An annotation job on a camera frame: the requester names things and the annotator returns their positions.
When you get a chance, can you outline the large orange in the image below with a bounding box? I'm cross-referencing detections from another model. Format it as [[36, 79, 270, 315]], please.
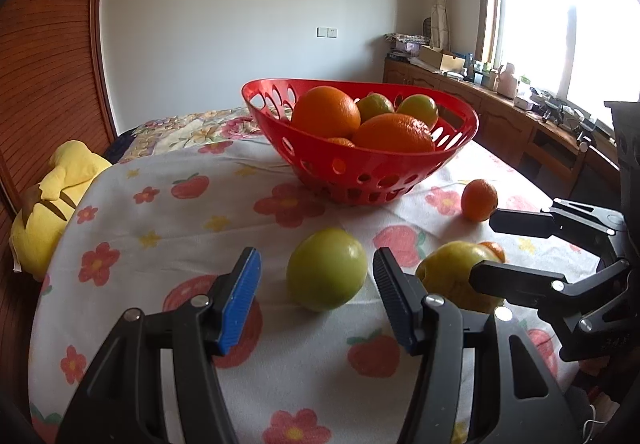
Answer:
[[291, 85, 362, 140], [352, 113, 437, 153]]

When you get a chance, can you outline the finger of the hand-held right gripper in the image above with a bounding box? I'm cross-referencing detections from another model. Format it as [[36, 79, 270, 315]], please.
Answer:
[[469, 259, 633, 363], [489, 197, 630, 255]]

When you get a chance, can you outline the wooden slatted wardrobe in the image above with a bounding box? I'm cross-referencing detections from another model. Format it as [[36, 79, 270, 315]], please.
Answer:
[[0, 0, 121, 425]]

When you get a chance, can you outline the yellow-green apple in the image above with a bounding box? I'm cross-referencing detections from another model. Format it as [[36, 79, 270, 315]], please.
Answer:
[[415, 241, 506, 315]]

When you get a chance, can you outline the folded cloth pile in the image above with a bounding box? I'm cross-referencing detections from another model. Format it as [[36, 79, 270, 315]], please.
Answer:
[[385, 32, 431, 50]]

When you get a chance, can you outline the floral bed blanket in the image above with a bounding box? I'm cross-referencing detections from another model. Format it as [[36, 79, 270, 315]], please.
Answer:
[[102, 105, 296, 164]]

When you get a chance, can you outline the green apple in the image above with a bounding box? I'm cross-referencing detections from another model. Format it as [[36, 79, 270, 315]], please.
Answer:
[[286, 228, 369, 313]]

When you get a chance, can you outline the cardboard box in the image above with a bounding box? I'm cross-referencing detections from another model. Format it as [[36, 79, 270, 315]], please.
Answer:
[[418, 44, 466, 73]]

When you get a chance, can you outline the wooden cabinet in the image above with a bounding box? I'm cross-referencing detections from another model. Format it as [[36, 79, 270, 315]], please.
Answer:
[[382, 55, 623, 220]]

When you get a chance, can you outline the black tripod stand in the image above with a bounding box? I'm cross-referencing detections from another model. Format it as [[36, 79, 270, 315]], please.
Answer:
[[575, 114, 598, 142], [541, 99, 566, 125]]

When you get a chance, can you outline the yellow plush toy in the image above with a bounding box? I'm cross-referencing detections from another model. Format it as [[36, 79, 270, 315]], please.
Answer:
[[9, 139, 113, 282]]

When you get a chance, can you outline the small green tangerine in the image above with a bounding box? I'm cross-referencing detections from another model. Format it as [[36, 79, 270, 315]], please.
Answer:
[[356, 93, 396, 122], [396, 94, 440, 131]]

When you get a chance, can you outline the white strawberry print tablecloth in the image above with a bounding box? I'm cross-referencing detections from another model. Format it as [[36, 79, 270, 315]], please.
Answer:
[[27, 127, 616, 444]]

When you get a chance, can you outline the window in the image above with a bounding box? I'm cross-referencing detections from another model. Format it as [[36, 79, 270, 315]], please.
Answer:
[[480, 0, 640, 125]]

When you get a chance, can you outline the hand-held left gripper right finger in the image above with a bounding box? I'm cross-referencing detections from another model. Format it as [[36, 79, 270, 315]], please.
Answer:
[[373, 247, 571, 444]]

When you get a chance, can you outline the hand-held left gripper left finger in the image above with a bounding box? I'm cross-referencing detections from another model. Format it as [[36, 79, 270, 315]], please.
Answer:
[[55, 247, 262, 444]]

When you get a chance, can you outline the red perforated plastic basket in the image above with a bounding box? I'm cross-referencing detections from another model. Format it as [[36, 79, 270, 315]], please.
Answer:
[[241, 78, 479, 206]]

